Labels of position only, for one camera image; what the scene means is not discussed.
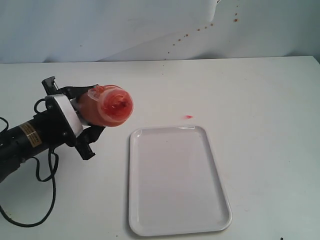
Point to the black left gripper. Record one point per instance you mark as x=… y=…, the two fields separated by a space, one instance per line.
x=53 y=130

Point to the small red table stain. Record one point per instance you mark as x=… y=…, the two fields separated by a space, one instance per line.
x=187 y=117

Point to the red sauce squeeze bottle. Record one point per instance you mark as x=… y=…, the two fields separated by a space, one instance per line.
x=105 y=106

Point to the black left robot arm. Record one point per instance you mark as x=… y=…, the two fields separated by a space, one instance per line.
x=18 y=143

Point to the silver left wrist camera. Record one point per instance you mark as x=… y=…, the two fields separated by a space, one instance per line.
x=69 y=115

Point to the white backdrop sheet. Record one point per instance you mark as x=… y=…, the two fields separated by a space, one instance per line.
x=39 y=31

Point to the white rectangular plastic tray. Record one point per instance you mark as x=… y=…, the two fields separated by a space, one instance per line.
x=174 y=186

